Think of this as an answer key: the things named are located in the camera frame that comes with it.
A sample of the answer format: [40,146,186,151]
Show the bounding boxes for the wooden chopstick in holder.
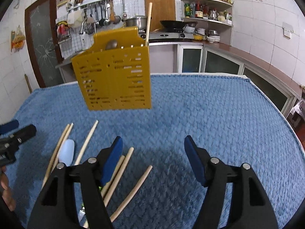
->
[145,2,153,47]

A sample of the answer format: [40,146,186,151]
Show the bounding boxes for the wooden stick against wall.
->
[24,74,33,94]

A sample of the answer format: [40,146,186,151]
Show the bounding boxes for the gas stove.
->
[149,31,194,41]

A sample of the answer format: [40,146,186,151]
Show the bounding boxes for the dark framed glass door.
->
[25,0,64,88]

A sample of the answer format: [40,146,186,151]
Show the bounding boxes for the yellow perforated utensil holder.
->
[71,26,152,111]

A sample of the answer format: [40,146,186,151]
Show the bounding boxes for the wooden chopstick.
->
[104,147,134,207]
[74,120,98,165]
[52,123,74,170]
[145,2,153,47]
[110,165,153,222]
[41,124,70,188]
[82,155,126,229]

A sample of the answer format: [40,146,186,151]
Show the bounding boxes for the orange hanging bag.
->
[10,26,26,52]

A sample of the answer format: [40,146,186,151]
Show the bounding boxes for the stainless steel cooking pot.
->
[125,15,147,31]

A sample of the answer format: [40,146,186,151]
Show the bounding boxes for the white wall socket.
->
[282,22,294,39]

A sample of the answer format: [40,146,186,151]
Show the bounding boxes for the green frog handle utensil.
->
[78,205,85,222]

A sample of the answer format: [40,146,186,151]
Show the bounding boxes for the metal spoon in holder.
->
[105,39,118,50]

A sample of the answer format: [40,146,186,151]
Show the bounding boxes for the blue textured towel mat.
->
[7,74,304,228]

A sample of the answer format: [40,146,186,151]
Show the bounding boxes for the person's left hand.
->
[1,166,16,211]

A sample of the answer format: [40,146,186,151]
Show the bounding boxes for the hanging utensil rack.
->
[66,0,114,28]

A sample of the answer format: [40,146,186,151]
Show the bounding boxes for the corner wall shelf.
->
[180,0,233,45]

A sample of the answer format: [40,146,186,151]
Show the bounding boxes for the black wok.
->
[160,20,197,30]

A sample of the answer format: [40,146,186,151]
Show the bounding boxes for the light blue plastic spoon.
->
[58,139,75,166]

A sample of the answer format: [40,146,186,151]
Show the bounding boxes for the metal faucet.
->
[79,17,87,35]

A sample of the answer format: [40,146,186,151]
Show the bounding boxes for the wooden cutting board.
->
[145,0,176,32]

